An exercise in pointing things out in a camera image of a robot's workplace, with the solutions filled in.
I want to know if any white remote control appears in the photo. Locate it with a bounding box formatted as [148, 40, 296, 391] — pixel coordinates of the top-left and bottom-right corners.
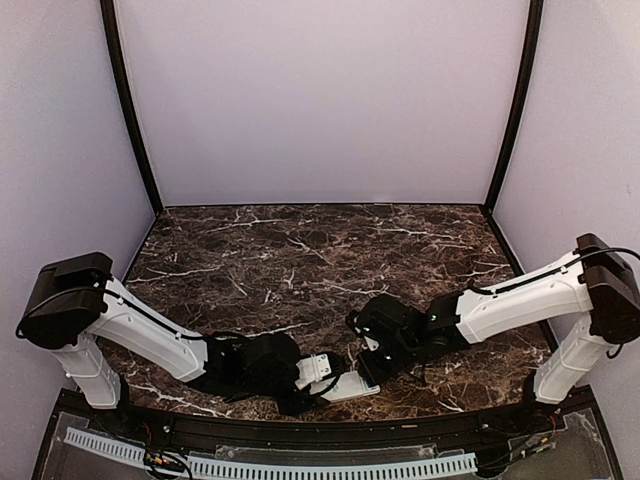
[321, 371, 380, 402]

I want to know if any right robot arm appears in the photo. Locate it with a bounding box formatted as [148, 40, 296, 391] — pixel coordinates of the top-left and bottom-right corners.
[346, 233, 639, 434]

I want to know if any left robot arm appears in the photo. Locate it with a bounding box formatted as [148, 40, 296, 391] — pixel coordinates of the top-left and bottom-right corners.
[15, 252, 339, 436]

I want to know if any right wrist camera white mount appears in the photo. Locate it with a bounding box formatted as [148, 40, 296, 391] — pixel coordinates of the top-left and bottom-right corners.
[346, 310, 380, 351]

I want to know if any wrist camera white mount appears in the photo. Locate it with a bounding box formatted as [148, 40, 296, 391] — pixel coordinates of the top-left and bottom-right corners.
[346, 310, 380, 351]
[295, 352, 348, 394]

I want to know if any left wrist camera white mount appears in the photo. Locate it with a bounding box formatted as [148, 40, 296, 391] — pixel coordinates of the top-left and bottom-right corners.
[295, 352, 348, 394]

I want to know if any white slotted cable duct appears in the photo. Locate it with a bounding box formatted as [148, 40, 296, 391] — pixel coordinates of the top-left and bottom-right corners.
[64, 427, 477, 479]

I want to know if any black front table rail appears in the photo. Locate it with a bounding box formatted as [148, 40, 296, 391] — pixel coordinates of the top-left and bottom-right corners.
[44, 386, 610, 453]

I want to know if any right black frame post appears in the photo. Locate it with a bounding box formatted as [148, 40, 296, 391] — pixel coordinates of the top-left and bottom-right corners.
[483, 0, 544, 216]

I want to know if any black frame post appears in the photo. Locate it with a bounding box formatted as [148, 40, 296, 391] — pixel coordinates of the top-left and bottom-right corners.
[483, 0, 544, 216]
[99, 0, 164, 216]

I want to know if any left black frame post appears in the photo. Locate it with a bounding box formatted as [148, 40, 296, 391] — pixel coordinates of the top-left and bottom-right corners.
[99, 0, 164, 216]

